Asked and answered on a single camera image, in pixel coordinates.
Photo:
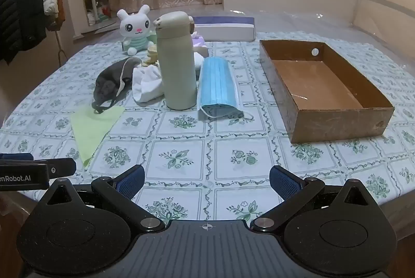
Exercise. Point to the purple tissue pack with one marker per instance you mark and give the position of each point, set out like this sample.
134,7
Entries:
200,46

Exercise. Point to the blue face mask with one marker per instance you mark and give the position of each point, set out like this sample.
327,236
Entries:
215,83

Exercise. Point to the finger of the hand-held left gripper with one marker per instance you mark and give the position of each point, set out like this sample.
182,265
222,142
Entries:
16,157
63,167

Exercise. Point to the white cloth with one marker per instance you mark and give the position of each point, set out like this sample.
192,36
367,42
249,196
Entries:
146,83

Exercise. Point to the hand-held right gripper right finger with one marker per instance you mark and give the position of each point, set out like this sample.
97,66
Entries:
285,182

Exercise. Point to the light green cloth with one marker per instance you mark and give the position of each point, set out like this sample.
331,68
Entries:
90,132

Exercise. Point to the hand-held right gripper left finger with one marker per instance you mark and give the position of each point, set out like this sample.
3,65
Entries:
131,182

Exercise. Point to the beige thermos bottle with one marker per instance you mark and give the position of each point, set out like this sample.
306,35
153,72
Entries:
178,70

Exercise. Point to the grey face mask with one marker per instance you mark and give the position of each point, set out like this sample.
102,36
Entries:
108,83

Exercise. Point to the brown jacket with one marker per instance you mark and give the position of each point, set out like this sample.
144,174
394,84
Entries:
60,6

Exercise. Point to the white rabbit plush toy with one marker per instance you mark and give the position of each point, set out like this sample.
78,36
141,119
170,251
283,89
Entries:
134,27

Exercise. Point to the brown cardboard box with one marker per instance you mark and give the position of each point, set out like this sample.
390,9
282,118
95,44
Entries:
324,87

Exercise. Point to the black jacket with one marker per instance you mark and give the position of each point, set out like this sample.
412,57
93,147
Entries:
19,6

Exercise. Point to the purple and white flat box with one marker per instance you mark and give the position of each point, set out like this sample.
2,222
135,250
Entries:
227,28

